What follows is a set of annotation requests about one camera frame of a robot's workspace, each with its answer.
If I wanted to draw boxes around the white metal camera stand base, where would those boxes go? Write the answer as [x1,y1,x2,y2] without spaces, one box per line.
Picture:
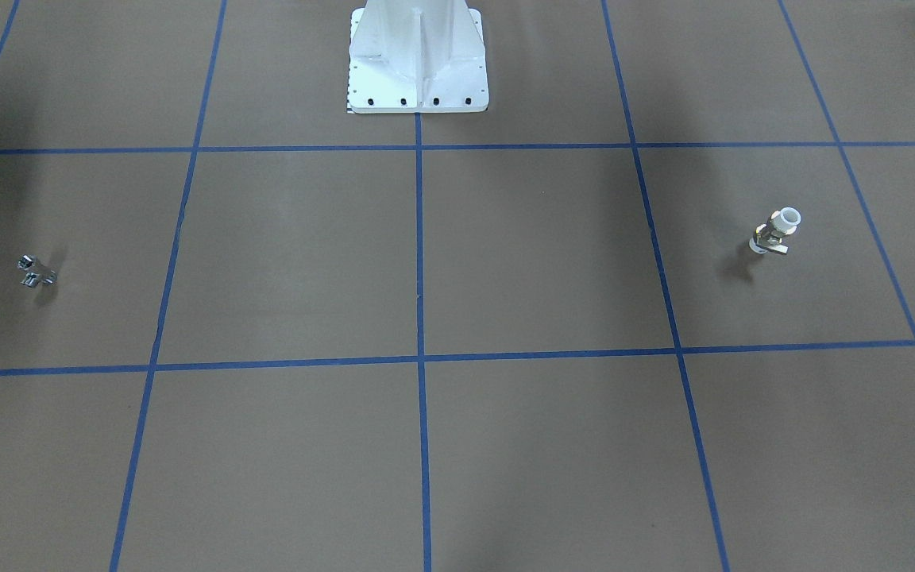
[346,1,490,114]

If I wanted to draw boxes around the chrome metal pipe fitting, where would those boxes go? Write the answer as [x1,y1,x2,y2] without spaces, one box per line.
[16,256,57,288]

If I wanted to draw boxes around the white PPR brass valve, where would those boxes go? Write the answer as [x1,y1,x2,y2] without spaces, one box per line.
[748,207,802,256]

